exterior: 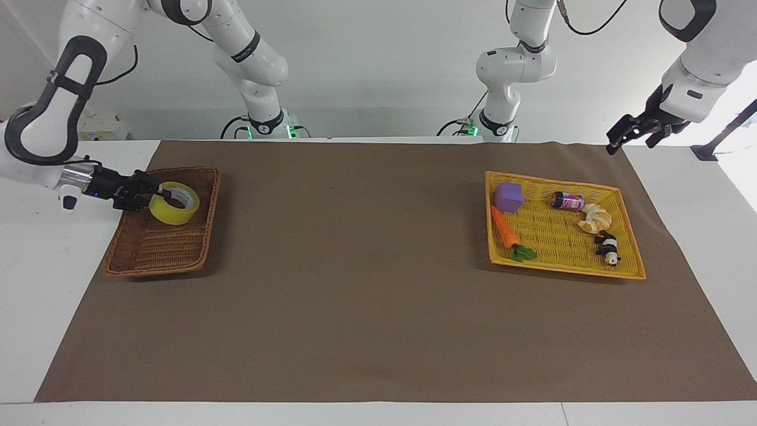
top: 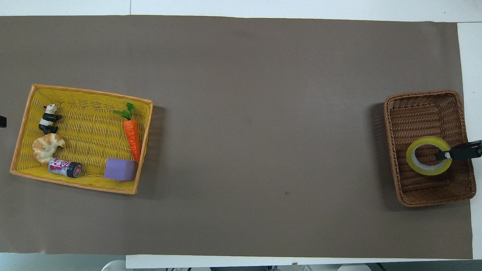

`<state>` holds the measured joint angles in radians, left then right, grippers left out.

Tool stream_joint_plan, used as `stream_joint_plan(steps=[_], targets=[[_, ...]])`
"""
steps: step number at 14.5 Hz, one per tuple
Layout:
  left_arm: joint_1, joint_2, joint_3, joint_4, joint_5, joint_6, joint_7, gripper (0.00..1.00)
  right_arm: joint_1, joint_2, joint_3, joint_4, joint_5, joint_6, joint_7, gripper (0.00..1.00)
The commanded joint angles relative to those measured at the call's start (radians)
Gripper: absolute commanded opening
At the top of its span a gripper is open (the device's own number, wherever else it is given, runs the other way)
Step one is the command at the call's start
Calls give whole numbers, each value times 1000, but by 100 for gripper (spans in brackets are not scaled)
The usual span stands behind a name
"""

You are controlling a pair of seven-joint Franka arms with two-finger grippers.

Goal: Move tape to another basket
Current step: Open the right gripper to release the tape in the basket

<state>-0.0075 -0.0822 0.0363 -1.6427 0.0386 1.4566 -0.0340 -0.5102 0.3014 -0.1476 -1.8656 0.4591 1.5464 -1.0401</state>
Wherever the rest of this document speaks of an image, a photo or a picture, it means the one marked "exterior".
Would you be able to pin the black white toy panda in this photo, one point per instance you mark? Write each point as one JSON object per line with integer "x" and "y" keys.
{"x": 609, "y": 245}

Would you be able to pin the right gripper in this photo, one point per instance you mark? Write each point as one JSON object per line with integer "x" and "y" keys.
{"x": 106, "y": 184}

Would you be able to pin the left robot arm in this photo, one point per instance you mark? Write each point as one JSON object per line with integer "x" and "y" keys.
{"x": 514, "y": 65}

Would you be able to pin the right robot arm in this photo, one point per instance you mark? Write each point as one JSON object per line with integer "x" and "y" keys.
{"x": 53, "y": 112}

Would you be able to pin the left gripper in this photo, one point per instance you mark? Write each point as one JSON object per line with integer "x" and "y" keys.
{"x": 656, "y": 109}

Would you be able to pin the orange toy carrot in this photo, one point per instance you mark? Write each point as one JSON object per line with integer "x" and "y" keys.
{"x": 505, "y": 231}

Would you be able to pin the purple cube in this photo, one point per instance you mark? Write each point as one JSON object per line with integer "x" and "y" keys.
{"x": 508, "y": 198}

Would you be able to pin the yellow plastic basket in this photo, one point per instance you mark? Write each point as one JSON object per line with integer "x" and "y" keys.
{"x": 556, "y": 242}

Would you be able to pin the small soda bottle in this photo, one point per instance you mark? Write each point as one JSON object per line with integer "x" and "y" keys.
{"x": 569, "y": 202}

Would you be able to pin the brown wicker basket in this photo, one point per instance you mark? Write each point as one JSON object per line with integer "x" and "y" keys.
{"x": 159, "y": 248}

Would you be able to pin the toy croissant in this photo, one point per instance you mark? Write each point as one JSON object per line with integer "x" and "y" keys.
{"x": 596, "y": 222}

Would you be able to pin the yellow tape roll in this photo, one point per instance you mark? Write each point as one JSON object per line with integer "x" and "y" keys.
{"x": 168, "y": 214}

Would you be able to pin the black stand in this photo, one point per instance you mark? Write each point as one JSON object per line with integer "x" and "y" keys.
{"x": 724, "y": 133}

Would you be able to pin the white box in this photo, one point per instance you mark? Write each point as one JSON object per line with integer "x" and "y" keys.
{"x": 103, "y": 127}

